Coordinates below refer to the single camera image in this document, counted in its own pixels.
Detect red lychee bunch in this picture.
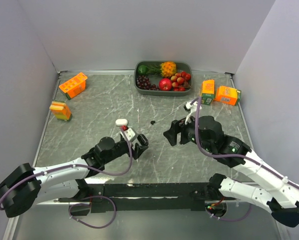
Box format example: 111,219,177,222
170,71,192,92

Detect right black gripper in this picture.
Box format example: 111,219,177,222
162,111,214,152

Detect red apple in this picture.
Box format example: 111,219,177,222
158,78,173,91

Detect orange carton far right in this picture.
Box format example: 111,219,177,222
214,85,242,106

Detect purple cable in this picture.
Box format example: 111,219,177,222
190,96,299,223
0,127,134,229

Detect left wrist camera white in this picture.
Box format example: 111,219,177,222
120,125,137,143

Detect yellow orange carton left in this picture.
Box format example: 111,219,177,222
49,101,73,122

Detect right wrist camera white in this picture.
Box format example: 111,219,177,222
183,100,202,125

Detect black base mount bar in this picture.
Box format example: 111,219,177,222
58,182,223,213

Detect grey fruit tray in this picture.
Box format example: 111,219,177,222
134,60,193,97

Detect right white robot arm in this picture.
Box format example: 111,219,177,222
163,116,299,228

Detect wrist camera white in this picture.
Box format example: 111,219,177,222
120,125,137,143
183,100,202,125

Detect green lime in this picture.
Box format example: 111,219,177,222
137,64,148,76

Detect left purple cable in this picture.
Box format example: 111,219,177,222
0,127,134,229

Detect orange pineapple toy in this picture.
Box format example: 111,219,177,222
147,61,177,78

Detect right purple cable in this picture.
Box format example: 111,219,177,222
190,96,299,223

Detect white earbud charging case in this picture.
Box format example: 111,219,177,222
115,118,129,127

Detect orange juice carton far left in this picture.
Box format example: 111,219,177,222
59,72,88,100

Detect dark grape bunch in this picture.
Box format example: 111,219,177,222
135,75,159,91

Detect green yellow carton right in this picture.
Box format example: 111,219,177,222
200,79,215,106

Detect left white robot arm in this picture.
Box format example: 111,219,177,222
0,134,149,218

